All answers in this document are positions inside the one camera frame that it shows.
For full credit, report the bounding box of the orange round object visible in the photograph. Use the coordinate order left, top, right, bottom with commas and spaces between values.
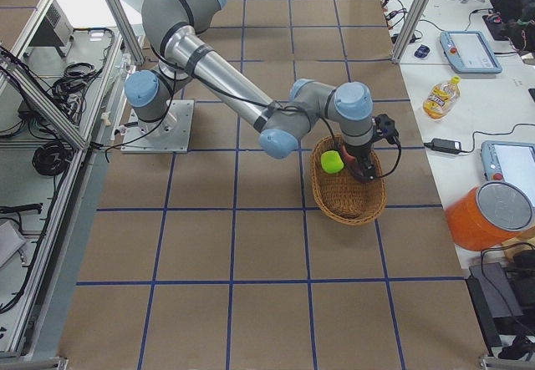
446, 181, 534, 251

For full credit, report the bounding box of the red yellow apple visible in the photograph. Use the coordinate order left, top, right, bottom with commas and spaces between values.
340, 145, 366, 183

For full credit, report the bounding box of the aluminium frame post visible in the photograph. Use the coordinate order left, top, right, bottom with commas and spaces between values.
391, 0, 429, 64

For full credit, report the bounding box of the black power adapter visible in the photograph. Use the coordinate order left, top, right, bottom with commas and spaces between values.
424, 138, 467, 155

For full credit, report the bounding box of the dark blue checkered pouch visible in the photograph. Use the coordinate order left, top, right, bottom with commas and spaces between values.
414, 44, 431, 59

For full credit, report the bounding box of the woven wicker basket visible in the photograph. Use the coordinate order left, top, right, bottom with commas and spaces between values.
310, 136, 386, 226

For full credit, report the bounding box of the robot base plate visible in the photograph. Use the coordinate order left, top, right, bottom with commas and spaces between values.
120, 100, 195, 154

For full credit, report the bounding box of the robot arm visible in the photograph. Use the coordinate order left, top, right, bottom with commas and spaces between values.
125, 0, 378, 182

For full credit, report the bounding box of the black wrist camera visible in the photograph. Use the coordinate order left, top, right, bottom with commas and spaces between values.
372, 114, 400, 144

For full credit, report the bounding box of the green apple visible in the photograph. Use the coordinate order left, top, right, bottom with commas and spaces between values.
320, 150, 344, 174

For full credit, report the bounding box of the orange drink bottle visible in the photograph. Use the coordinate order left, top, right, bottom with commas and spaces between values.
422, 76, 461, 119

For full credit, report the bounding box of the teach pendant tablet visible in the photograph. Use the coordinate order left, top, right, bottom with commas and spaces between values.
439, 31, 502, 74

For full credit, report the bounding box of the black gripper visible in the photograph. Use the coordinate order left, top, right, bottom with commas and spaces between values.
343, 136, 375, 182

